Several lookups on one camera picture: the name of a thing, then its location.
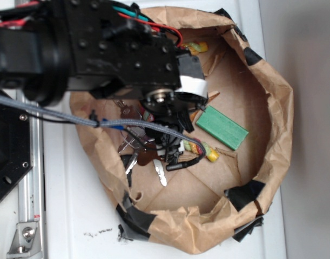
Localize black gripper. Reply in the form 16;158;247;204
139;50;208;165

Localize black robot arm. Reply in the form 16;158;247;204
0;1;208;171

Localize green rectangular block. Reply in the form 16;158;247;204
196;106;249;151

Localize bunch of metal keys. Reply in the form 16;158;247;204
113;100;160;187

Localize brown paper bag container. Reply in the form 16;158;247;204
77;6;294;254

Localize multicolour twisted rope toy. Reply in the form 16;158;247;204
140;42;219;168

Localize grey braided cable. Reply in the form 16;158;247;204
0;93;206;171

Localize aluminium extrusion rail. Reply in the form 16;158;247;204
15;0;48;259

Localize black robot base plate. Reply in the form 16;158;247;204
0;104;32;203

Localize metal corner bracket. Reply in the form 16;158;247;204
6;221;43;258

